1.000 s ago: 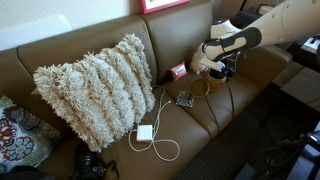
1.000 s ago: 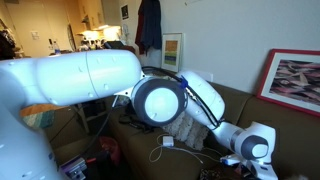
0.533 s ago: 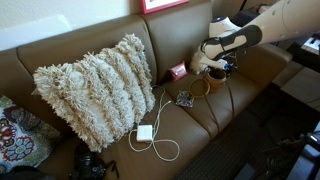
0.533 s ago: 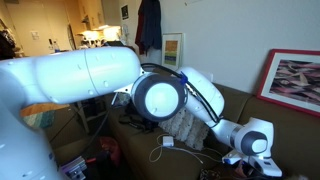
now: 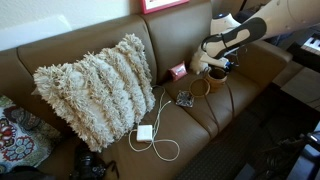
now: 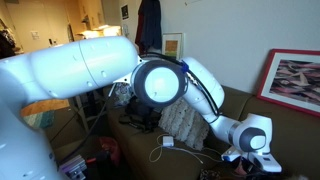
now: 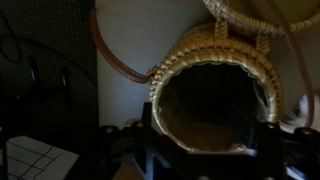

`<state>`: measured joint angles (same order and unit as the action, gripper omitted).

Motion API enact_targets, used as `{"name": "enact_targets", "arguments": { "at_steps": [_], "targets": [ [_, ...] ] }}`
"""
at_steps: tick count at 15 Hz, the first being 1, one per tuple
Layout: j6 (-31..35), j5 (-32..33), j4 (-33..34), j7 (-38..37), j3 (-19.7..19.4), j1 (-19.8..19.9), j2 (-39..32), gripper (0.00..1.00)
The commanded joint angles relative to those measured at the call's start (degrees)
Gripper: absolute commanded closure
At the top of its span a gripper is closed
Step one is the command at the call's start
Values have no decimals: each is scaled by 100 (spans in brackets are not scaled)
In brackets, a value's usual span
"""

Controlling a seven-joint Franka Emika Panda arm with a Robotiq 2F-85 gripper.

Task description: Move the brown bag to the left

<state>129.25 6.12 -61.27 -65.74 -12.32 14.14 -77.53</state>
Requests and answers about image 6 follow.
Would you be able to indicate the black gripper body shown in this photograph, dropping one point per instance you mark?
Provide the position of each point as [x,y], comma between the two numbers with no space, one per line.
[251,168]

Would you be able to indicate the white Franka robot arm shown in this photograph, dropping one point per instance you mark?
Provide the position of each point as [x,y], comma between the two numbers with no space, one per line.
[66,66]

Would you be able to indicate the red floor bag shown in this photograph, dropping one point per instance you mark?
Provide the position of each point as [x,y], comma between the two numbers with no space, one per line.
[110,150]

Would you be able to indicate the black floor bag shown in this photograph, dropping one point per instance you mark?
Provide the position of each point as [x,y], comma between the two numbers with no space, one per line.
[98,166]

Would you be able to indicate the pink wipes pack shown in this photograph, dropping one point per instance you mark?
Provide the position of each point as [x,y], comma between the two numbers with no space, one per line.
[238,169]

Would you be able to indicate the brown leather sofa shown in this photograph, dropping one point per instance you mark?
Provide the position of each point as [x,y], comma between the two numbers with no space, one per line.
[293,140]

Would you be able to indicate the shaggy cream pillow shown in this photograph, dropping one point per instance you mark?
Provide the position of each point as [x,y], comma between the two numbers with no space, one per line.
[183,126]

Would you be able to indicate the white power adapter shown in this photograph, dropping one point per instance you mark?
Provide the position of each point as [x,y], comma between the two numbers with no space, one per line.
[168,141]

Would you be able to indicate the red framed picture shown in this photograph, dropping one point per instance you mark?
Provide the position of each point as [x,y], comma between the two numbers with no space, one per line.
[293,80]

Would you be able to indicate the white framed striped picture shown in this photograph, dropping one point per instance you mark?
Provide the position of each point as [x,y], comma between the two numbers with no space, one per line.
[171,46]

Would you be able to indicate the floral patterned pillow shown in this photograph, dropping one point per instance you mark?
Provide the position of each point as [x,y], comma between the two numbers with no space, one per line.
[123,95]

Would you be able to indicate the dark hanging clothes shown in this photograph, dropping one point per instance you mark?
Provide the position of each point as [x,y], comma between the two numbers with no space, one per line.
[151,23]

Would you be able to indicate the silver purple box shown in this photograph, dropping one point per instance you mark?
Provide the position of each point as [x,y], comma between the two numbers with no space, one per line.
[73,166]

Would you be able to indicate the white side table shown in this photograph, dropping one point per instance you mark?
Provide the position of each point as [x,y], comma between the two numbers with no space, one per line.
[81,113]

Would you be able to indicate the teal woven rug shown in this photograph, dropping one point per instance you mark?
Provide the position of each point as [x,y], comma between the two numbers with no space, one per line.
[40,119]

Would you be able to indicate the white door sign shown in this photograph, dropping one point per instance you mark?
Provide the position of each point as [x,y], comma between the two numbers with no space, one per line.
[35,35]

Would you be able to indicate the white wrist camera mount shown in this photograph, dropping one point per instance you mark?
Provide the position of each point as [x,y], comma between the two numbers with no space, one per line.
[266,163]

